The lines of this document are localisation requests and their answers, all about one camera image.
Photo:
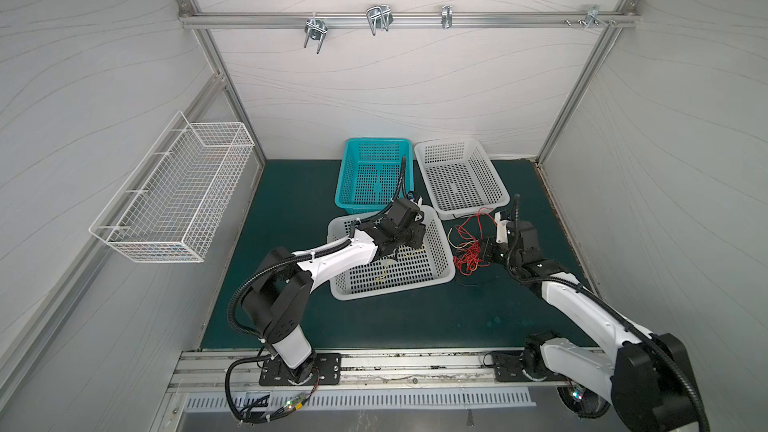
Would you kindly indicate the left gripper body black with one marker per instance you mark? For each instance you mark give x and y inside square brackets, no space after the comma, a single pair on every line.
[412,237]

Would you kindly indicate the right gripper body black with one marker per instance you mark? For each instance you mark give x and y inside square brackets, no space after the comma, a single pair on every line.
[491,249]

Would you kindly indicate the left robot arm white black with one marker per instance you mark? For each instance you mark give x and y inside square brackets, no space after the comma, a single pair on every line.
[271,303]

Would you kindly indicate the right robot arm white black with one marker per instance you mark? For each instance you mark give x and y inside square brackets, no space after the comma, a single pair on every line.
[647,378]

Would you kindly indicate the large white plastic basket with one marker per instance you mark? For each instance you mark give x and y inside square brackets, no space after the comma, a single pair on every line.
[406,269]

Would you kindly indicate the teal plastic basket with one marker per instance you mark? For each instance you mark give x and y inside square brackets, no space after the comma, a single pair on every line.
[370,171]

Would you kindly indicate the small white plastic basket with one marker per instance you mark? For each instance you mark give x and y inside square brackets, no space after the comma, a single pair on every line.
[460,178]

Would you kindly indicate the metal U-bolt clamp middle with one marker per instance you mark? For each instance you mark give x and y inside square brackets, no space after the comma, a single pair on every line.
[379,17]

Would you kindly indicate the metal u-bolt clamp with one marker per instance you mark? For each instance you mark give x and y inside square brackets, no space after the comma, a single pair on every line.
[315,31]
[379,17]

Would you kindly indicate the metal U-bolt clamp left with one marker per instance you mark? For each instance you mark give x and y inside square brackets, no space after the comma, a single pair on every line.
[315,31]

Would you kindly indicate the metal bolt clamp right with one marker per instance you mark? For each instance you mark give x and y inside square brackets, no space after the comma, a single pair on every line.
[593,18]

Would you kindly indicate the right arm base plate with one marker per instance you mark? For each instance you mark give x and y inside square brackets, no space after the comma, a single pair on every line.
[510,366]

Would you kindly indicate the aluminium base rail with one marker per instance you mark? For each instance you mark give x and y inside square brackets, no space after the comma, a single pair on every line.
[368,369]

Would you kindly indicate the white slotted cable duct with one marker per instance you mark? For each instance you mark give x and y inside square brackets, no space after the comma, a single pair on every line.
[375,399]

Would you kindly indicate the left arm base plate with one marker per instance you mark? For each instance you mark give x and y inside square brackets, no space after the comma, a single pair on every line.
[318,368]

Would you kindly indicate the metal bracket on rail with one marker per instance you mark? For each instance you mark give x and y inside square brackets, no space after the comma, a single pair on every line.
[446,17]

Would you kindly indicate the white wire wall basket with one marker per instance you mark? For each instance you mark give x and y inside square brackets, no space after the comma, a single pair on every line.
[171,205]

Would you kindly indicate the horizontal aluminium rail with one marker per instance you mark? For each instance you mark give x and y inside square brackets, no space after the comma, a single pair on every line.
[402,20]

